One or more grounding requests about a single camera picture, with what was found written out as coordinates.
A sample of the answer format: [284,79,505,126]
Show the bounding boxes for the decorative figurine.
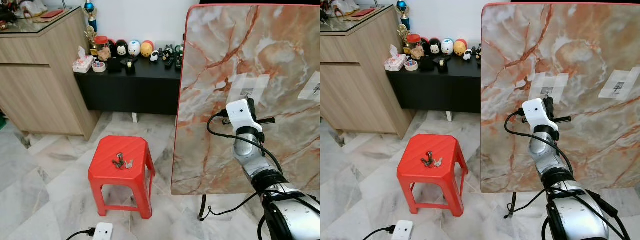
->
[332,0,357,16]
[19,0,49,19]

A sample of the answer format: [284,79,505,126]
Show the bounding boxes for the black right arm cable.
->
[203,110,321,240]
[503,110,631,240]

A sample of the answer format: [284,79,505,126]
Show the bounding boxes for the black low sideboard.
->
[385,53,484,123]
[74,54,184,124]

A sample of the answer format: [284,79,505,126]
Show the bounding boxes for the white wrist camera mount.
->
[225,98,264,134]
[522,97,560,132]
[92,222,115,240]
[391,220,415,240]

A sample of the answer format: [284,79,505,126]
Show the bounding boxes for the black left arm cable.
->
[362,225,396,240]
[65,227,96,240]

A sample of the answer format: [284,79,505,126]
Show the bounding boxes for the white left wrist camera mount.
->
[92,222,115,240]
[391,220,415,240]

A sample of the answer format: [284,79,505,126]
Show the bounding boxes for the bunch of metal keys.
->
[112,152,135,170]
[421,151,444,169]

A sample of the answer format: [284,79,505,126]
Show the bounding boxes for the marble pattern red-edged table top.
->
[479,2,640,195]
[170,3,321,197]

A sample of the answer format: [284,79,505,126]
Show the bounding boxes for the blue ball trophy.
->
[395,0,412,32]
[83,0,98,34]

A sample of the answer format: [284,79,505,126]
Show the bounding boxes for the red plastic stool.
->
[397,133,470,218]
[88,135,157,220]

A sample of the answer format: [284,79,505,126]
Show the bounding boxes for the light wooden cabinet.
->
[0,6,101,141]
[320,5,414,140]

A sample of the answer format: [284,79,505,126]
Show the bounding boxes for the black metal table leg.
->
[504,192,519,220]
[198,194,214,222]

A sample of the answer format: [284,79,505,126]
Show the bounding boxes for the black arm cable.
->
[203,110,321,240]
[65,227,96,240]
[362,225,396,240]
[503,110,631,240]

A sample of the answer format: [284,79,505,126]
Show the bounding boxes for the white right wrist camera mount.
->
[522,97,560,132]
[225,98,264,134]

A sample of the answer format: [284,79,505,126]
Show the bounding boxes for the small gold trophy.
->
[84,26,99,55]
[397,24,411,53]

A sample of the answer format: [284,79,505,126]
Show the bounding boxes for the pink white tissue pack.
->
[383,45,407,71]
[72,46,96,74]

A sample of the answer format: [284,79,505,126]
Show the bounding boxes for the clear adhesive wall hook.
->
[529,72,570,101]
[230,73,271,104]
[298,71,321,103]
[598,68,640,101]

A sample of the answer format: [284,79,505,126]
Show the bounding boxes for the red lid snack jar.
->
[94,35,112,62]
[406,33,424,60]

